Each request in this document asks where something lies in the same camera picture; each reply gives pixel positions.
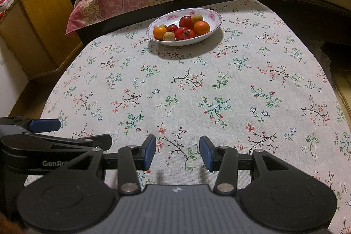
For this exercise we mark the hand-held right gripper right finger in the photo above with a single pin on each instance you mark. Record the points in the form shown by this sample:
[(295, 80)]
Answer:
[(207, 153)]

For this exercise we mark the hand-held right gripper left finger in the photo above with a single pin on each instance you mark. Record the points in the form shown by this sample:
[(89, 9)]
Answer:
[(148, 153)]

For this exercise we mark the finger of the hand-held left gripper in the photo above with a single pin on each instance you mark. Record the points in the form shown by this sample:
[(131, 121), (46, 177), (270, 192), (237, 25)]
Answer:
[(45, 125), (82, 140)]

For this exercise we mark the small orange mandarin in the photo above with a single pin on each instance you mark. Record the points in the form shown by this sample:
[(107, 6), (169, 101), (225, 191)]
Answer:
[(159, 32), (201, 27)]

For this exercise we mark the oblong cherry tomato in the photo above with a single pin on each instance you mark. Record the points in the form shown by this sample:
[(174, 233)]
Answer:
[(180, 34)]

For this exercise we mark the large tomato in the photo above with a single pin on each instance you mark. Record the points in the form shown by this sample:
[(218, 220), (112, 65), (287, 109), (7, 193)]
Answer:
[(187, 21)]

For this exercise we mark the white floral plate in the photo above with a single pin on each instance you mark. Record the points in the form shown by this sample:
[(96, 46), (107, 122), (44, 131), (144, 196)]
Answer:
[(211, 17)]

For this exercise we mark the floral tablecloth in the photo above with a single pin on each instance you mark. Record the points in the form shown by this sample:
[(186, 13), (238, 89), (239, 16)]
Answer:
[(192, 72)]

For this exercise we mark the wooden cabinet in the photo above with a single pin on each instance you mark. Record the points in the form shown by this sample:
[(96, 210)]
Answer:
[(38, 31)]

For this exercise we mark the dark bed frame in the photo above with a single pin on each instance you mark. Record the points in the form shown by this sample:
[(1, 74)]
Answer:
[(315, 9)]

